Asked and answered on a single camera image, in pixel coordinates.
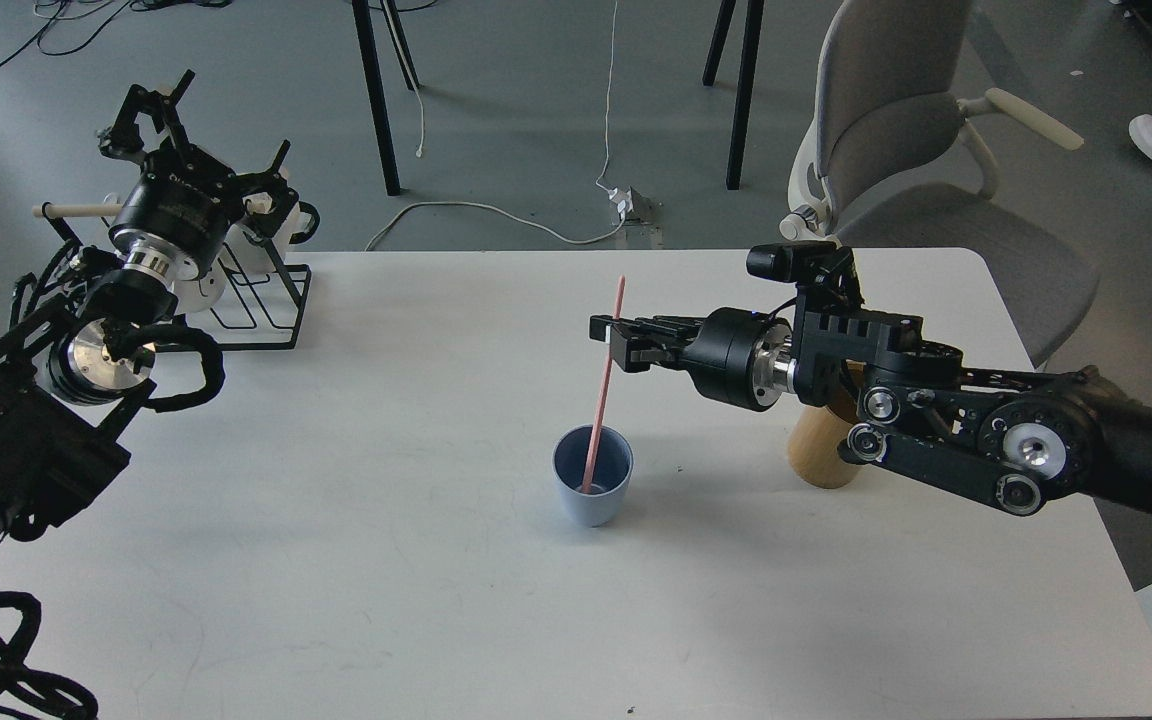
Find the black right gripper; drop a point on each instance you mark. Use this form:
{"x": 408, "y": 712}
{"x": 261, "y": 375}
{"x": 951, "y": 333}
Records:
{"x": 729, "y": 355}

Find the black table leg left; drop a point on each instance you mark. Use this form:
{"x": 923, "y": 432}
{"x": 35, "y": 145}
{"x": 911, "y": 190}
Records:
{"x": 374, "y": 86}

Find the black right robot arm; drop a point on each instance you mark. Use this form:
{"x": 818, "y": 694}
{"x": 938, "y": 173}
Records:
{"x": 1012, "y": 441}

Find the blue plastic cup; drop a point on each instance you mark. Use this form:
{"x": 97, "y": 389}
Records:
{"x": 591, "y": 489}

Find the white mug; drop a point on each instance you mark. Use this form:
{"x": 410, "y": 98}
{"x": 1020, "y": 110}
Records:
{"x": 240, "y": 254}
{"x": 202, "y": 293}

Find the bamboo cylinder holder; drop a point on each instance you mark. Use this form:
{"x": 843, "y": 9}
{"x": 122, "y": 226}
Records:
{"x": 812, "y": 447}

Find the grey office chair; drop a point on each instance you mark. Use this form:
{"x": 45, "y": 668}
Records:
{"x": 892, "y": 160}

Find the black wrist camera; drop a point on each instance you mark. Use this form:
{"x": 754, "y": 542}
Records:
{"x": 820, "y": 268}

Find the white mug front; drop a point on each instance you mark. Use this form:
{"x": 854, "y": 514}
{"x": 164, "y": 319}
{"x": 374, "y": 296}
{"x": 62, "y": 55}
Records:
{"x": 202, "y": 293}

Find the white mug rear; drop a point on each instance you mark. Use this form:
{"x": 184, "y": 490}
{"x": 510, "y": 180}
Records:
{"x": 240, "y": 254}

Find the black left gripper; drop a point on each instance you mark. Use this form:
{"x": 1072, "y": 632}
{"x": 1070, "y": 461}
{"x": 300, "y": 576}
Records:
{"x": 176, "y": 215}

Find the white power adapter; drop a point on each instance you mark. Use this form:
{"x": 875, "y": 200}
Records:
{"x": 632, "y": 206}

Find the black wire mug rack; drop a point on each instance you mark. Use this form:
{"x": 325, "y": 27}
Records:
{"x": 255, "y": 312}

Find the black table leg right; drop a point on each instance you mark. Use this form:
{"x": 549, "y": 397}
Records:
{"x": 749, "y": 49}

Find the black table leg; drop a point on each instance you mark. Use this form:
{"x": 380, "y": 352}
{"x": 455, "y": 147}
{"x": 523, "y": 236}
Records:
{"x": 374, "y": 86}
{"x": 749, "y": 49}

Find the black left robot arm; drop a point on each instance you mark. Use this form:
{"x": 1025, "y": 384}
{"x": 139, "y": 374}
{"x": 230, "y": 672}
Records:
{"x": 103, "y": 333}

